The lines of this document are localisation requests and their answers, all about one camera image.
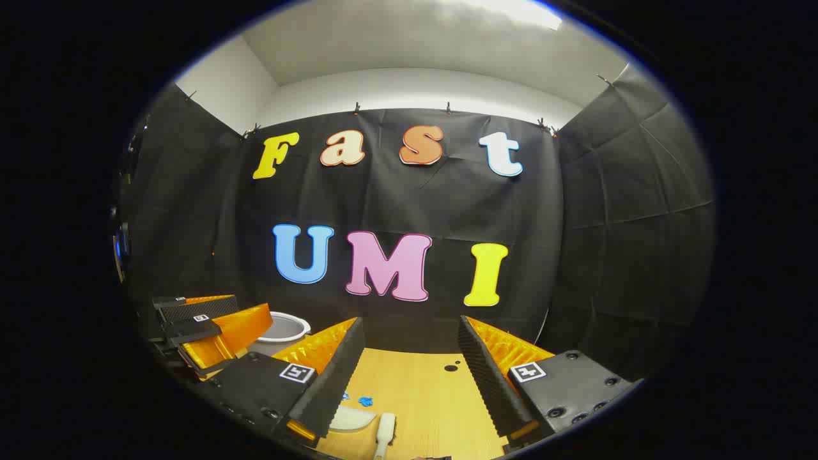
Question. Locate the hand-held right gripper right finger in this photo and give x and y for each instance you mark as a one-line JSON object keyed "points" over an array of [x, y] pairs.
{"points": [[486, 377]]}

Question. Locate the small white dustpan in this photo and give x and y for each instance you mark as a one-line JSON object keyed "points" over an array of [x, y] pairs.
{"points": [[351, 418]]}

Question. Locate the row of black cloth clips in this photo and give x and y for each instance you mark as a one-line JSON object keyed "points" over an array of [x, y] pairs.
{"points": [[448, 107]]}

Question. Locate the small white broom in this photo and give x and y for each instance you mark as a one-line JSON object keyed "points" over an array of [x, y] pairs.
{"points": [[385, 431]]}

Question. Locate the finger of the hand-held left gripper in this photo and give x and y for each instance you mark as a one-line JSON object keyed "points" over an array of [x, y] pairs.
{"points": [[201, 310], [230, 335]]}

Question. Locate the wooden desktop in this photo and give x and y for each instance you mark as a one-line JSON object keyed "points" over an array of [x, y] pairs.
{"points": [[422, 409]]}

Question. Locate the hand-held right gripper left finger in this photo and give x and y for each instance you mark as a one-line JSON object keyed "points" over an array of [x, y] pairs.
{"points": [[335, 377]]}

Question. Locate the white ribbed garbage bin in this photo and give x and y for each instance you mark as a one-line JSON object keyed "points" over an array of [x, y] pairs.
{"points": [[281, 327]]}

